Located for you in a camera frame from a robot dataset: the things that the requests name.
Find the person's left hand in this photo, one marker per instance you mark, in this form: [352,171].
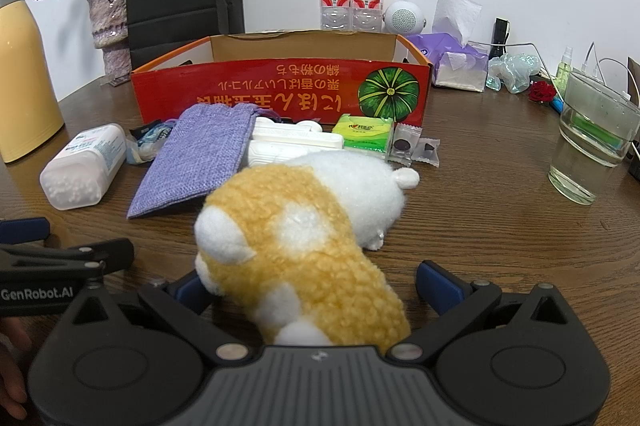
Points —
[12,381]

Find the clear packet round dark piece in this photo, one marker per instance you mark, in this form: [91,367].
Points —
[401,145]

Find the red rose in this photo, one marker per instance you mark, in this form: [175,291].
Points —
[542,91]

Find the small green spray bottle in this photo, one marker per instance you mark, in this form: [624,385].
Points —
[565,69]

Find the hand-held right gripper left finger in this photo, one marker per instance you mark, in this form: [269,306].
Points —
[187,295]

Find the white robot speaker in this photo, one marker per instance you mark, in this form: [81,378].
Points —
[404,17]

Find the yellow white plush hamster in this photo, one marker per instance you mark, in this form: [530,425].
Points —
[310,231]

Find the black power adapter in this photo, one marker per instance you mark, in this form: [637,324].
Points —
[500,36]

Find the orange cardboard box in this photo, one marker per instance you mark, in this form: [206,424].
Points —
[300,81]

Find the purple tissue pack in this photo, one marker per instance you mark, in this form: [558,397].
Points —
[460,69]

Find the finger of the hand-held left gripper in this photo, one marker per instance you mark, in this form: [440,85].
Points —
[25,230]
[90,252]

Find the purple white ceramic vase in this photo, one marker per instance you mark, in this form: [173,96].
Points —
[107,21]

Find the crumpled clear plastic bag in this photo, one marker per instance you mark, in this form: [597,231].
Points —
[515,69]

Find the white plastic pill bottle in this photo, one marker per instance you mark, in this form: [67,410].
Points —
[82,166]

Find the green tissue packet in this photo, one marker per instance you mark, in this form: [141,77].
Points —
[364,135]

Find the white folding stand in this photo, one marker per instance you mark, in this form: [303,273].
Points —
[295,140]

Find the purple cloth pouch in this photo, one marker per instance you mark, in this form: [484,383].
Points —
[195,156]

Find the yellow thermos jug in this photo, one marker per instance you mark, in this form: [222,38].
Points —
[25,81]

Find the blue white packet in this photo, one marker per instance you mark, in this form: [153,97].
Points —
[147,141]

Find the glass of water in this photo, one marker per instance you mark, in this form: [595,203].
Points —
[590,136]

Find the clear packet small dark piece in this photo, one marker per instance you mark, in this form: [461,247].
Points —
[428,150]

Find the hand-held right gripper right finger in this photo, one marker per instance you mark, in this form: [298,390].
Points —
[440,286]

